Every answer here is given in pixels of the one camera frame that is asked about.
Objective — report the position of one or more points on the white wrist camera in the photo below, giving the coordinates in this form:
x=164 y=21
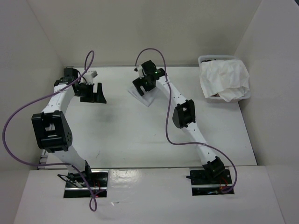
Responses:
x=139 y=70
x=89 y=77

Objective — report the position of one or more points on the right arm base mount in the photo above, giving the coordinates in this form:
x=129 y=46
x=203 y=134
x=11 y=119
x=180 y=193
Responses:
x=202 y=186

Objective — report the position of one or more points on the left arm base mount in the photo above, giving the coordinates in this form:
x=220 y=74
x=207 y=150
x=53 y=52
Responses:
x=75 y=187

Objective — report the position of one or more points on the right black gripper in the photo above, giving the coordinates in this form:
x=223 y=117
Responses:
x=138 y=82

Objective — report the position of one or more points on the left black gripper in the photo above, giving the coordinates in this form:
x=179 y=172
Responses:
x=93 y=97

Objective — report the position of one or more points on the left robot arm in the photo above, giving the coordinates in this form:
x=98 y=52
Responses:
x=74 y=162

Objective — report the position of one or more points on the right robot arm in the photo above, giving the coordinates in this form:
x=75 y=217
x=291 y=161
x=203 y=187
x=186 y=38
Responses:
x=183 y=117

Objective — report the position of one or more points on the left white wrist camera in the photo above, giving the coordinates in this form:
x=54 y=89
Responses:
x=89 y=77

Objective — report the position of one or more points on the aluminium table edge rail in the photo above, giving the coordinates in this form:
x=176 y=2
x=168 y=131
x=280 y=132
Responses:
x=43 y=161

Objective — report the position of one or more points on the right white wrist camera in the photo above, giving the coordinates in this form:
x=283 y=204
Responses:
x=139 y=70

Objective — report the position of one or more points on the white pleated skirt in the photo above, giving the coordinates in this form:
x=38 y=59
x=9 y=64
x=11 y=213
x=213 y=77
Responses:
x=224 y=77

